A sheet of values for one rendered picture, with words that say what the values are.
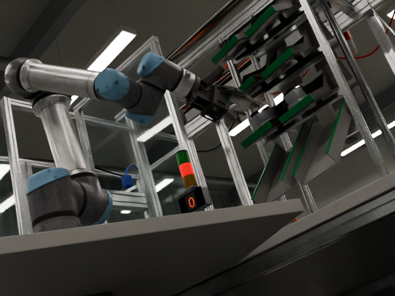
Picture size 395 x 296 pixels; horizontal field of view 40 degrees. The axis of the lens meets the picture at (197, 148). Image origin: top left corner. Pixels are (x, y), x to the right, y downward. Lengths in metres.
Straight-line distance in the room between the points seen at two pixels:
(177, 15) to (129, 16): 0.74
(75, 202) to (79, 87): 0.30
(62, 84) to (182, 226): 0.65
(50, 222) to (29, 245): 0.45
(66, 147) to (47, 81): 0.20
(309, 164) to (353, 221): 0.36
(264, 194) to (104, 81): 0.58
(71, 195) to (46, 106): 0.37
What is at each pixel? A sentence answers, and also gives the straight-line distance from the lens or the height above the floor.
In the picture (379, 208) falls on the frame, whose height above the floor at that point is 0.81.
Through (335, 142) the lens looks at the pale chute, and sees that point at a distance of 1.48.
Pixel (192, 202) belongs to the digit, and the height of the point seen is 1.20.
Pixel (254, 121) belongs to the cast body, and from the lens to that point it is 1.63.
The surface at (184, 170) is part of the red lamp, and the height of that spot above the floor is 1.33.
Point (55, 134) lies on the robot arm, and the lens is 1.63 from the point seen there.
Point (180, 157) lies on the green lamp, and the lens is 2.07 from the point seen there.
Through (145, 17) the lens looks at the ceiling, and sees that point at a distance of 8.03.
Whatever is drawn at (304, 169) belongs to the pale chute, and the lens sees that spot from 1.54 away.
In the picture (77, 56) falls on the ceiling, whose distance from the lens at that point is 8.43.
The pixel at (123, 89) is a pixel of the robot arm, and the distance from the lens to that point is 1.37.
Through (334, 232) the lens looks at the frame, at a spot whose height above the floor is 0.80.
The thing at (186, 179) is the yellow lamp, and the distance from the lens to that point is 2.03.
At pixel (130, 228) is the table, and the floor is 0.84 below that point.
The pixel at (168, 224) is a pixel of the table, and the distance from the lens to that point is 0.99.
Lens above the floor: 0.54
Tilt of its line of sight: 25 degrees up
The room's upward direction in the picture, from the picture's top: 17 degrees counter-clockwise
